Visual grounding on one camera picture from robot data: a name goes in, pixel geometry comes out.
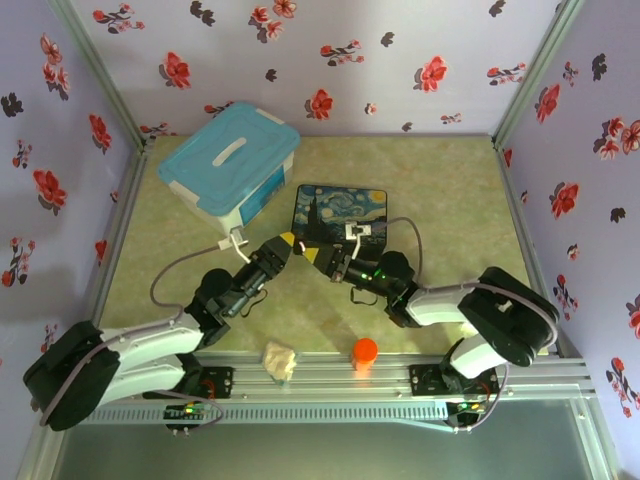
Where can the left small circuit board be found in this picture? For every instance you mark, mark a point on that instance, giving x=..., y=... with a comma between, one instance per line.
x=187, y=411

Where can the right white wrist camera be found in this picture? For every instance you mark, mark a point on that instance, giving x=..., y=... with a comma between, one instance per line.
x=357, y=231

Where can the aluminium frame rail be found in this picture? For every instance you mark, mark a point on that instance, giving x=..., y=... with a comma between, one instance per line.
x=325, y=380

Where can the small brass padlock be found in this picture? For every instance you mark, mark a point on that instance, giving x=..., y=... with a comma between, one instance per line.
x=300, y=246

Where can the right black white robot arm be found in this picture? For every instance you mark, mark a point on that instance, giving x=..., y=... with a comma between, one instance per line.
x=505, y=310

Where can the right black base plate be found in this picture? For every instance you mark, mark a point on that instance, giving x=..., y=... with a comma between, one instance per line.
x=425, y=380

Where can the aluminium corner post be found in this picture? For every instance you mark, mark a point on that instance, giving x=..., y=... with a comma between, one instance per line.
x=100, y=80
x=540, y=75

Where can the white plastic packet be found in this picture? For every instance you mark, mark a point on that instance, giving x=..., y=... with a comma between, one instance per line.
x=467, y=328

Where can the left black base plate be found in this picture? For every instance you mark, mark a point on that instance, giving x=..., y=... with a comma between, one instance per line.
x=220, y=382

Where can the left aluminium corner post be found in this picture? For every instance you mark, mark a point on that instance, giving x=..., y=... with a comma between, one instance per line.
x=100, y=80

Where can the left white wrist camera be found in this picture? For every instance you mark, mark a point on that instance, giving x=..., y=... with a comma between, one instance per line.
x=235, y=240

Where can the right small circuit board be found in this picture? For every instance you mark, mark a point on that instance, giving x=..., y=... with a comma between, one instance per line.
x=467, y=407

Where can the right aluminium corner post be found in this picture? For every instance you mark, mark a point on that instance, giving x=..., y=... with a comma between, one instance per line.
x=540, y=75

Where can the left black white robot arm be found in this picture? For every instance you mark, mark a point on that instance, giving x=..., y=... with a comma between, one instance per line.
x=140, y=340

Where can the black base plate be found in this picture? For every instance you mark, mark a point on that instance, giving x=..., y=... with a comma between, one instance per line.
x=220, y=382
x=425, y=380

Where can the orange capped bottle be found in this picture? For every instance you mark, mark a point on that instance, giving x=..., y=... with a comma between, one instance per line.
x=366, y=350

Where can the starry night tin box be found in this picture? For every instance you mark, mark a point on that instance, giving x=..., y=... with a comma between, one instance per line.
x=335, y=205

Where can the crumpled beige paper ball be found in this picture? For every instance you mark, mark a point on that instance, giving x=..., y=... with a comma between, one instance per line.
x=277, y=360

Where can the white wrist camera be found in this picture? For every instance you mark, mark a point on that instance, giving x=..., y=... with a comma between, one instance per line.
x=357, y=231
x=235, y=240

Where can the blue lid plastic storage box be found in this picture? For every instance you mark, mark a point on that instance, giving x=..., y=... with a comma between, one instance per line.
x=225, y=150

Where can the small circuit board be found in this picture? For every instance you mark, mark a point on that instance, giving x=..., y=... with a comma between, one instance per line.
x=467, y=407
x=187, y=411

